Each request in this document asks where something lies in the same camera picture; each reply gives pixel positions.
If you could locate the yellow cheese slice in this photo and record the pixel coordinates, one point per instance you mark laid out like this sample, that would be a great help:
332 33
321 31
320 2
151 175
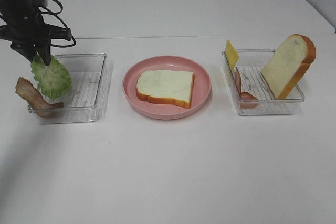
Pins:
232 55

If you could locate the pink bacon strip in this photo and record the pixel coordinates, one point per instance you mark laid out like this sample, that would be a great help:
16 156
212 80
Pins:
247 100

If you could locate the pink round plate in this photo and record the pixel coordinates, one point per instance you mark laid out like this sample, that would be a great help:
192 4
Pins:
200 93

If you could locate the left clear plastic tray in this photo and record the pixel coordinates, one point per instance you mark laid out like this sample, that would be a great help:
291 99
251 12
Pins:
86 101

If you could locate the brown bacon strip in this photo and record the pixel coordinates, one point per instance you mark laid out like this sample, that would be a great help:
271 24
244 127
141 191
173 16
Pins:
29 93

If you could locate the bread slice tray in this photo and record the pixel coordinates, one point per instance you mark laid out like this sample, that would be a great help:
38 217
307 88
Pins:
166 87
290 62

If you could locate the green lettuce leaf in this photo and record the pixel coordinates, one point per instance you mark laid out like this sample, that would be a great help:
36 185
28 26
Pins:
54 80

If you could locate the right clear plastic tray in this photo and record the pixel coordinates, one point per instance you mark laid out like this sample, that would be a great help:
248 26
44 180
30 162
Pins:
250 64

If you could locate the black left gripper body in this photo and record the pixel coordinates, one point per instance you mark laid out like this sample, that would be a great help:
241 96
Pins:
33 22

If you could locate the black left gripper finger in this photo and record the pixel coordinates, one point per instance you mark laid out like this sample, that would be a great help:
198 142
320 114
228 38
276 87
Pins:
28 51
44 53

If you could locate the clear plastic tray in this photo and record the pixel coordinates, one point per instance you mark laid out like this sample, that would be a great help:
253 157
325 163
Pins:
86 101
250 64

